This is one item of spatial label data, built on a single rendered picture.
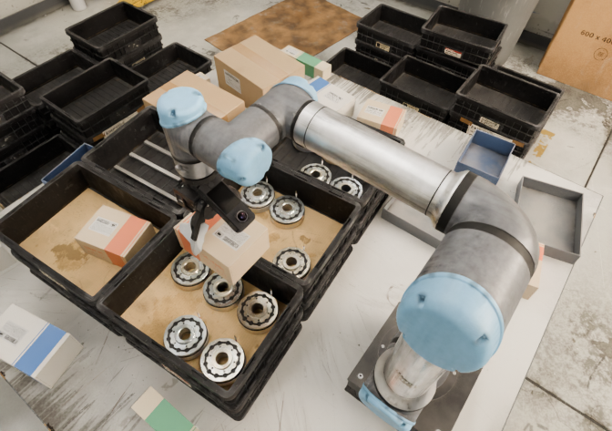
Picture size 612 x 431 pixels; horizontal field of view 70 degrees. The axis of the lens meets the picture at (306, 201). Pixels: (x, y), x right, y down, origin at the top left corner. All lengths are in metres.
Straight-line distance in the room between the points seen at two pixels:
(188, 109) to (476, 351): 0.50
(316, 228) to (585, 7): 2.68
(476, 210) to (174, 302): 0.84
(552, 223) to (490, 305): 1.15
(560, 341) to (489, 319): 1.79
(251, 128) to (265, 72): 1.10
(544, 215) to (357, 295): 0.71
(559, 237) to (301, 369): 0.93
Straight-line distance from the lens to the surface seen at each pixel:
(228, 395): 1.00
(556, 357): 2.27
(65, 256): 1.39
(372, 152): 0.65
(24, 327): 1.38
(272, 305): 1.13
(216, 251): 0.92
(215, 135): 0.68
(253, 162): 0.65
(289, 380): 1.23
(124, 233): 1.27
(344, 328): 1.29
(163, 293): 1.23
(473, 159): 1.76
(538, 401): 2.17
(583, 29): 3.58
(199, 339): 1.12
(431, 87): 2.60
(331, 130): 0.68
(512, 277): 0.57
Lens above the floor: 1.88
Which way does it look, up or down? 52 degrees down
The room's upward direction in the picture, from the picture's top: 1 degrees clockwise
